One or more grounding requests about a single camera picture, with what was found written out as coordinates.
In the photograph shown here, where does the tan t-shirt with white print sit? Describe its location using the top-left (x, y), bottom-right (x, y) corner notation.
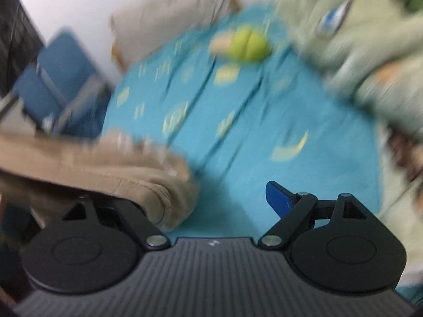
top-left (1, 132), bottom-right (199, 231)

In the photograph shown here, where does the teal patterned bed sheet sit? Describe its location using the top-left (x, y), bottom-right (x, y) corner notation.
top-left (103, 4), bottom-right (381, 239)

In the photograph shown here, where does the near blue covered chair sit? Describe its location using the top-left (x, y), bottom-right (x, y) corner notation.
top-left (12, 31), bottom-right (113, 139)

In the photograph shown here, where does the green and beige plush toy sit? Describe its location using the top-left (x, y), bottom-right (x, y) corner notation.
top-left (209, 25), bottom-right (272, 63)

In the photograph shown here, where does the light green fleece blanket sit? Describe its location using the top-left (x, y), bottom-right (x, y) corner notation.
top-left (275, 0), bottom-right (422, 138)

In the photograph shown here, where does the black window grille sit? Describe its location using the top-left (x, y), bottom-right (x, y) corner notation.
top-left (0, 0), bottom-right (43, 97)

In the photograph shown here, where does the grey pillow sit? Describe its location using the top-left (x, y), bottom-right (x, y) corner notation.
top-left (110, 0), bottom-right (236, 68)

